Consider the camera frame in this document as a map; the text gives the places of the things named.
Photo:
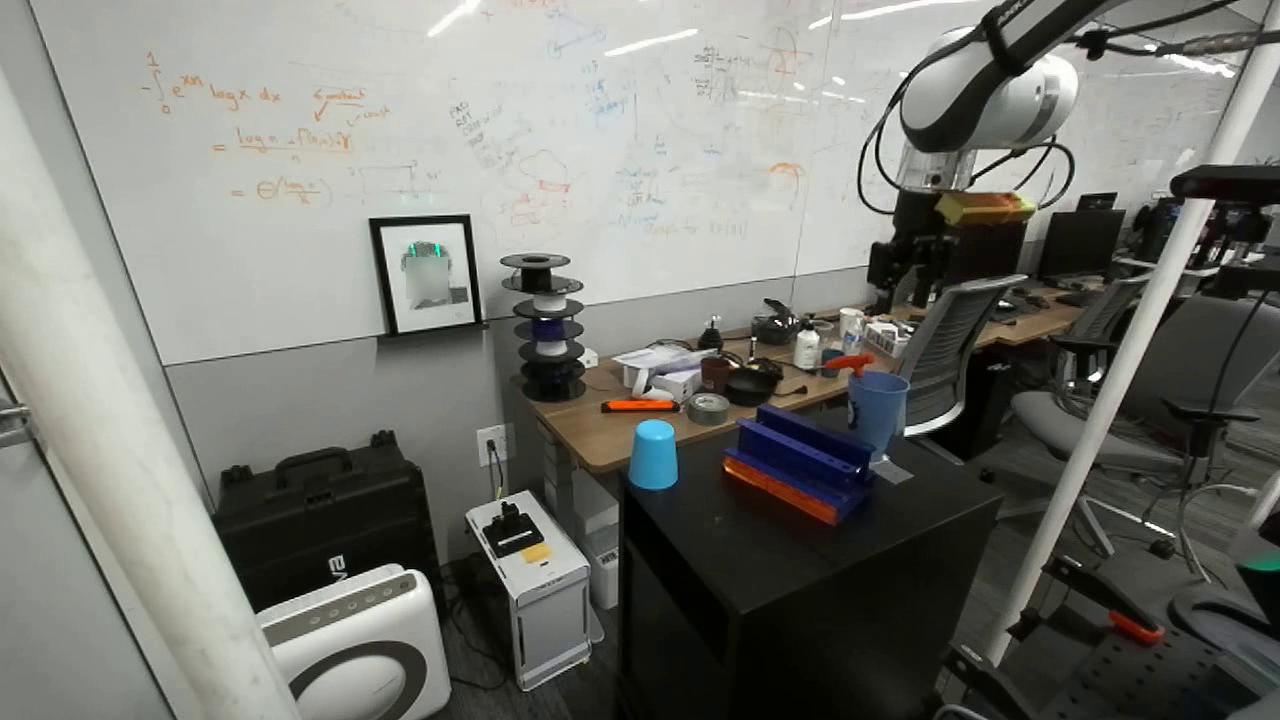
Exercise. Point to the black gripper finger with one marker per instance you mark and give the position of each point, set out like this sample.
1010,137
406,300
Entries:
894,274
943,280

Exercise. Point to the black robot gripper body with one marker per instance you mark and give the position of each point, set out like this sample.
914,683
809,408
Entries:
923,222

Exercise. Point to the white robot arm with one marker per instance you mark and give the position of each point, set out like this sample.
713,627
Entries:
985,85

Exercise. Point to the large blue cup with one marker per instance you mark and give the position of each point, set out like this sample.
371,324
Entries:
877,408

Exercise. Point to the blue and orange tool holder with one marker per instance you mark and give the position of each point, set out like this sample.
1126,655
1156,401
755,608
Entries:
797,465

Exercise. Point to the small light blue cup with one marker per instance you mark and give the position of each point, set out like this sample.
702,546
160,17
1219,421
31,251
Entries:
652,462

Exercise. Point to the grey mesh office chair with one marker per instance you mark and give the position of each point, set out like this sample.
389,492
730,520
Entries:
954,344

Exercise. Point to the white bottle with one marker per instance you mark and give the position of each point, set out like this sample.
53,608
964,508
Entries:
806,349

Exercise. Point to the black computer monitor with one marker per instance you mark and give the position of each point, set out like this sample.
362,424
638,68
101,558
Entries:
1082,242

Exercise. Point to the black bowl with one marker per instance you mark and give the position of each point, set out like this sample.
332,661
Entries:
755,384

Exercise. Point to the silver tape patch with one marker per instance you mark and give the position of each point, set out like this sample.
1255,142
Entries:
889,469

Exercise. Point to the thin white stand pole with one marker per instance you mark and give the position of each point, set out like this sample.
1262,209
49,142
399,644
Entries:
1135,344

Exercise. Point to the grey tape roll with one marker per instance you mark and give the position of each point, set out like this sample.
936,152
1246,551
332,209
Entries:
710,408

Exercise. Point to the dark office chair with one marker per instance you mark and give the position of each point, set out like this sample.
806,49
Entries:
1146,401

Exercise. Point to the white cardboard box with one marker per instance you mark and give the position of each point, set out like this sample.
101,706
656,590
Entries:
660,367

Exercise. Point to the orange utility knife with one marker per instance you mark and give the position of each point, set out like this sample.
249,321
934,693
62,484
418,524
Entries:
641,405

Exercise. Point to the black cabinet table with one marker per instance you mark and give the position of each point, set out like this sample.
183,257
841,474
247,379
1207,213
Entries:
803,600

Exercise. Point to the wooden desk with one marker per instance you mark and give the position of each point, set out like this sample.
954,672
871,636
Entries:
586,424

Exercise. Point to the stack of filament spools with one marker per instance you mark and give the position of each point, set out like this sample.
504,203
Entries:
546,333

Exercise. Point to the whiteboard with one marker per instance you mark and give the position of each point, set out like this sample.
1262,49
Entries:
533,144

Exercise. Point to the black perforated breadboard table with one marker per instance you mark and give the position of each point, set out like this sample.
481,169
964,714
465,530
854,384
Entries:
1135,683

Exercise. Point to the black framed picture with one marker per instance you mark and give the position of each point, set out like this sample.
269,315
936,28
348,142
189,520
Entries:
427,274

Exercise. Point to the white computer box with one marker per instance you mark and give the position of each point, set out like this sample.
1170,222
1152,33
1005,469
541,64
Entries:
533,595

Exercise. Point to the black hard case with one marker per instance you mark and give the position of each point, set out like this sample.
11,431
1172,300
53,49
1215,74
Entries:
321,512

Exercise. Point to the white air purifier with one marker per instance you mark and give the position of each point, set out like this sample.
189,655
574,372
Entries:
353,644

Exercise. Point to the thick white pole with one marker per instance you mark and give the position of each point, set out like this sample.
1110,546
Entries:
120,455

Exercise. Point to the black stereo camera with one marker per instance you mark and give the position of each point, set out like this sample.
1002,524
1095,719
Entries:
1226,182

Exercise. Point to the white wall outlet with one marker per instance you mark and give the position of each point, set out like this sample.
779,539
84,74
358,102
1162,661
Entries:
490,447

